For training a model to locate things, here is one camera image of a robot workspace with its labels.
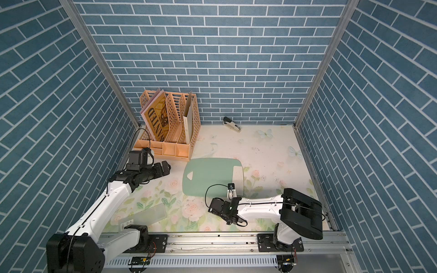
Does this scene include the aluminium corner post right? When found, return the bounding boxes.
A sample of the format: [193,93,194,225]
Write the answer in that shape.
[294,0,359,130]

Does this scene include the peach plastic file organizer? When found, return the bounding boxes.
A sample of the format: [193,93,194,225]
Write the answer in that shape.
[134,90,201,161]

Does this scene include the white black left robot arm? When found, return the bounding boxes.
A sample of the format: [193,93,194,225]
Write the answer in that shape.
[46,161,171,273]

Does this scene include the white folder in organizer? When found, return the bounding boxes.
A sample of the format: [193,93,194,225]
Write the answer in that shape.
[183,92,193,144]

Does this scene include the cream white cleaver knife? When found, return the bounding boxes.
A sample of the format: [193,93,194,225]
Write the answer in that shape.
[232,166,244,196]

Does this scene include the brown printed magazine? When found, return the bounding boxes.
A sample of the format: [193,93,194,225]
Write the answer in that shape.
[140,89,170,142]

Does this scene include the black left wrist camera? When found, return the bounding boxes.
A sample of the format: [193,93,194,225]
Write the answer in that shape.
[125,147,154,171]

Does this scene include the aluminium corner post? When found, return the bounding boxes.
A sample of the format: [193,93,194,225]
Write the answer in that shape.
[294,0,359,130]
[59,0,141,129]

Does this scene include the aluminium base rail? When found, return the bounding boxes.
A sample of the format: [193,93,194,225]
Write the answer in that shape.
[61,230,363,273]

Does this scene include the aluminium corner post left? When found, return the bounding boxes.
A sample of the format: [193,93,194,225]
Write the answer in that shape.
[59,0,141,129]

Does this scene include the clear plastic box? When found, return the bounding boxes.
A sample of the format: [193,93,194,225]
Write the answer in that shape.
[118,204,167,231]

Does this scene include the white black stapler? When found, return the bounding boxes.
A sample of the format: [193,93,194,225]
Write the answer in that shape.
[223,117,241,133]

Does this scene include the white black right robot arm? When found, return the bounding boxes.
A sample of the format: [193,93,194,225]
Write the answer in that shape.
[208,188,325,252]

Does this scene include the floral table mat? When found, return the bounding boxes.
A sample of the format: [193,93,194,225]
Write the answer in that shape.
[102,123,331,233]

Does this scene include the green cutting board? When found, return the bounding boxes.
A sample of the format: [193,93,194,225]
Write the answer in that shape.
[182,158,242,198]

